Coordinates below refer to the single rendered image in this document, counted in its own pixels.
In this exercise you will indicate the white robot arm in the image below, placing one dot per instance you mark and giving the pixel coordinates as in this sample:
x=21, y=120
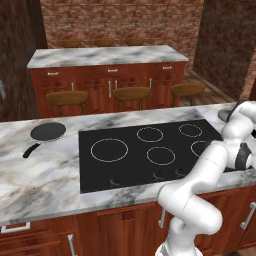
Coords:
x=205, y=170

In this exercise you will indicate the wooden bar stool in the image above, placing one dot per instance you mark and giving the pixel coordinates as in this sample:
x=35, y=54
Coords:
x=187, y=88
x=134, y=41
x=103, y=42
x=131, y=93
x=70, y=43
x=66, y=97

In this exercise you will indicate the black glass hob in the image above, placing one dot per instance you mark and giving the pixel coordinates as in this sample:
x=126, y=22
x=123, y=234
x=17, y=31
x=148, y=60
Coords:
x=133, y=170

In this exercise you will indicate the black hob knob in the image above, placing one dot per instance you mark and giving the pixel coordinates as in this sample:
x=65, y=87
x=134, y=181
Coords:
x=115, y=182
x=180, y=172
x=158, y=175

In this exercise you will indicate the wooden island with marble top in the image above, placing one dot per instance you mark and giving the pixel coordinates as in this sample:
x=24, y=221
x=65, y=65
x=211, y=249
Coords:
x=106, y=56

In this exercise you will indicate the black frying pan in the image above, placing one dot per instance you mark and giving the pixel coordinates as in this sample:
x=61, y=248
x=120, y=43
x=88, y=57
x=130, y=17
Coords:
x=48, y=131

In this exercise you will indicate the wooden drawer front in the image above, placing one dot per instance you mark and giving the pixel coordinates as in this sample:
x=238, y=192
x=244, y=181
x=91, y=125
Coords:
x=50, y=226

